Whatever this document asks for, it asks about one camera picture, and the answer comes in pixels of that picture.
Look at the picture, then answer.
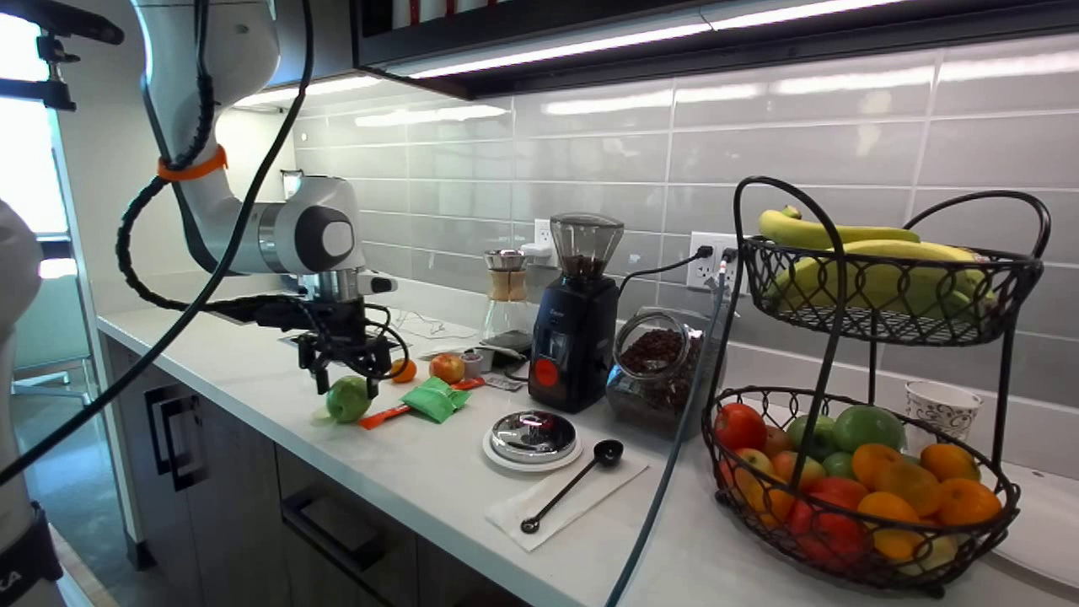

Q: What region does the yellow green pear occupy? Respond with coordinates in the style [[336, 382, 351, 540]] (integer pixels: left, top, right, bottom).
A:
[[914, 533, 966, 576]]

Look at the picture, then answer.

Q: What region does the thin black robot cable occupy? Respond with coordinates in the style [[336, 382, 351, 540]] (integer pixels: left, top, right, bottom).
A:
[[0, 0, 322, 485]]

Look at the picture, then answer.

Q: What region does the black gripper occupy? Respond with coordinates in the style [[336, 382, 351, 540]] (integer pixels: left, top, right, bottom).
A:
[[295, 293, 398, 397]]

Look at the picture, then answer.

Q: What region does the peach coloured fruit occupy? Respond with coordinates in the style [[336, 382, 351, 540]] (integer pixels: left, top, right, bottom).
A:
[[769, 447, 830, 488]]

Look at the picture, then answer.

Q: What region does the white wall outlet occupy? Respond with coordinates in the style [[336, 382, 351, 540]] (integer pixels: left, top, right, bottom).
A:
[[686, 228, 744, 295]]

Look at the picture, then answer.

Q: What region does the glass jar with tan contents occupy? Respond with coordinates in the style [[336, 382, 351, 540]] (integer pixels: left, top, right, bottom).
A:
[[482, 246, 533, 302]]

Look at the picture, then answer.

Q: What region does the black measuring spoon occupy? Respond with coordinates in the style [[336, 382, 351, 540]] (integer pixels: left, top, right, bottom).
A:
[[516, 433, 626, 535]]

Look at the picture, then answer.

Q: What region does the yellow banana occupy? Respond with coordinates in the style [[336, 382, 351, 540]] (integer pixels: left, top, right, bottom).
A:
[[772, 257, 997, 321], [757, 204, 924, 257], [836, 236, 992, 268]]

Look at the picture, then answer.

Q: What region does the red apple in rack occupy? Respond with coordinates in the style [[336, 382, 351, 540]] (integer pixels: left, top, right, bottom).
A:
[[801, 476, 872, 533], [711, 402, 769, 454], [786, 515, 870, 570]]

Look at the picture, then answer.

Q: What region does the glass jar with coffee beans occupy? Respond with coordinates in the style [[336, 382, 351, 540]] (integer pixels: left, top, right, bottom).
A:
[[609, 306, 707, 433]]

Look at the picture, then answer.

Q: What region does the blue cable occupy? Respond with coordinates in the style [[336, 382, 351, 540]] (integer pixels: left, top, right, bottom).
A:
[[604, 264, 744, 607]]

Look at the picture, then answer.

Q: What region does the black wire two-tier fruit rack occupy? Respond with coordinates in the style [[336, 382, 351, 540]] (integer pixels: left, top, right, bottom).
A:
[[703, 175, 1055, 599]]

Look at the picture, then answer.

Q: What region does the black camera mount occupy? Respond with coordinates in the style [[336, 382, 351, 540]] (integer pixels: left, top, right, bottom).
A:
[[0, 0, 129, 113]]

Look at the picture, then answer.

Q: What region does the dark wall cabinet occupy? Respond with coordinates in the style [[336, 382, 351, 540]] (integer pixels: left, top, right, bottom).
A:
[[348, 0, 1079, 102]]

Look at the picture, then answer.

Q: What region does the black drawer handle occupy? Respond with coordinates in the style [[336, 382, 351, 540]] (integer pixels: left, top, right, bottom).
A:
[[281, 482, 393, 573]]

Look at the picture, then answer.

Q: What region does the black corrugated cable hose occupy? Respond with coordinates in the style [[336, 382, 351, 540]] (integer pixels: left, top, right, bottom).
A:
[[113, 0, 393, 339]]

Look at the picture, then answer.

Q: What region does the white patterned cup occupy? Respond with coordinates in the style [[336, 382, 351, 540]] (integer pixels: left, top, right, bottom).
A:
[[901, 377, 985, 443]]

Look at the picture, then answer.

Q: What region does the round silver white scale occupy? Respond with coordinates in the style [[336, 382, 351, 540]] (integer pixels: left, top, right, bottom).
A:
[[478, 409, 588, 476]]

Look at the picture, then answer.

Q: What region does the dark base cabinet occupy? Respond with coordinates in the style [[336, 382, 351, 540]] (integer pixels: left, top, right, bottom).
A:
[[98, 334, 533, 607]]

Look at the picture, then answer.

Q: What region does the white paper napkin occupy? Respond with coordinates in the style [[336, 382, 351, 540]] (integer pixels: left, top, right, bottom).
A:
[[482, 452, 654, 551]]

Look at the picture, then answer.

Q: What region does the small green apple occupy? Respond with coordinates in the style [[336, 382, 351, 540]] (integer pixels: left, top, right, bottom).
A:
[[786, 415, 843, 463]]

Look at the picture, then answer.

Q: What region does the black grinder power cable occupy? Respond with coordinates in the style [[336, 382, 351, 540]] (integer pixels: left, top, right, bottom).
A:
[[613, 246, 718, 295]]

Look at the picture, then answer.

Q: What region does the orange cable strap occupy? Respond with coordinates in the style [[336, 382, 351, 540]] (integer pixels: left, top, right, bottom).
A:
[[154, 146, 232, 186]]

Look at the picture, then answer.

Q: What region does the large green apple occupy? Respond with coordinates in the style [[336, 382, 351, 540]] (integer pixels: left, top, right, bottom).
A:
[[833, 402, 911, 454]]

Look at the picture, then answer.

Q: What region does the black cabinet door handle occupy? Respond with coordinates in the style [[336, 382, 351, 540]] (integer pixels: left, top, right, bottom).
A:
[[142, 385, 181, 476], [162, 391, 212, 492]]

